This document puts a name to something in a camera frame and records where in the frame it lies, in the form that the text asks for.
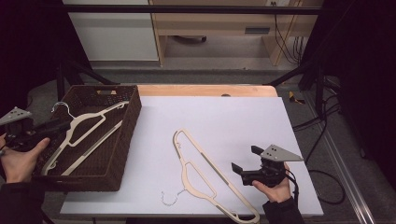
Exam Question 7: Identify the white cabinet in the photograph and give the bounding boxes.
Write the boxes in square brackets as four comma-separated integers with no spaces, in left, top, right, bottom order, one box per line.
[62,0,160,63]

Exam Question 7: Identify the beige clothes hanger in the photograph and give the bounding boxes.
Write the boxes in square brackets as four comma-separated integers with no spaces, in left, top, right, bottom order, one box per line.
[160,128,261,224]
[41,101,130,176]

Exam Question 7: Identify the person's left hand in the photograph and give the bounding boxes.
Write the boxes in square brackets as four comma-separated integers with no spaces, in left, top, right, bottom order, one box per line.
[0,133,50,184]

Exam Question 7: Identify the person's right hand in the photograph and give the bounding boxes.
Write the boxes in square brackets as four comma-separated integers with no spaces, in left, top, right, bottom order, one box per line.
[251,162,293,203]

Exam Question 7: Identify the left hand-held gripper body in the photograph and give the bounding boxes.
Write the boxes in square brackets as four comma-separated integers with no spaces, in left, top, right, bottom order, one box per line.
[0,106,48,153]

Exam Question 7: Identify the yellow black tool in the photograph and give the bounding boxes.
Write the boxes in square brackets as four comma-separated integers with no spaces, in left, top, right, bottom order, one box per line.
[289,91,306,105]

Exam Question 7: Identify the black floor cables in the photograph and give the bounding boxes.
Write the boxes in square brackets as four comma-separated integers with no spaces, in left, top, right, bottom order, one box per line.
[291,92,347,206]

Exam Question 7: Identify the black metal frame bar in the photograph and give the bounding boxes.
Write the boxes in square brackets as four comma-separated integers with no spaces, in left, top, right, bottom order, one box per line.
[62,4,323,16]

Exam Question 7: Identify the light wooden desk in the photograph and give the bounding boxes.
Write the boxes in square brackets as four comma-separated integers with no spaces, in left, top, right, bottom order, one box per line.
[148,0,325,67]

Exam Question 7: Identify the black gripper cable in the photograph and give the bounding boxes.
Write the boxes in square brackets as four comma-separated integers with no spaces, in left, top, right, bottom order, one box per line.
[284,172,301,208]

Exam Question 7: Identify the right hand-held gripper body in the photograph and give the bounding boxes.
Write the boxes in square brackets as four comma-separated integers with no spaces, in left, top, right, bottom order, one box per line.
[240,144,304,189]

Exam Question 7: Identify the metal floor rail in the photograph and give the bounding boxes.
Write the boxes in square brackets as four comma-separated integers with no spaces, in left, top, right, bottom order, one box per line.
[303,91,378,224]

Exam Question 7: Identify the white table sheet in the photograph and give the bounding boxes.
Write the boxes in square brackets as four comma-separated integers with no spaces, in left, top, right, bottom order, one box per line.
[59,95,325,217]

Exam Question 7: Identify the black frame strut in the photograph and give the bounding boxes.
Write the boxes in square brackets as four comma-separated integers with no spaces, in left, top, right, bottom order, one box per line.
[56,59,120,101]
[266,61,327,117]

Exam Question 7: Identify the black desk cables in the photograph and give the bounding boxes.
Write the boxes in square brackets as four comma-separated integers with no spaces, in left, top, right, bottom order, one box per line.
[273,13,305,65]

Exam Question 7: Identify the brown woven basket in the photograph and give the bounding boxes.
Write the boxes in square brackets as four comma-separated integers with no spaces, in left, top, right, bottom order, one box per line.
[32,84,143,192]

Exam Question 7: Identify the black curtain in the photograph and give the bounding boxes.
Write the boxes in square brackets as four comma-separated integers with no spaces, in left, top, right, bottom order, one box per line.
[0,0,92,106]
[298,0,396,190]

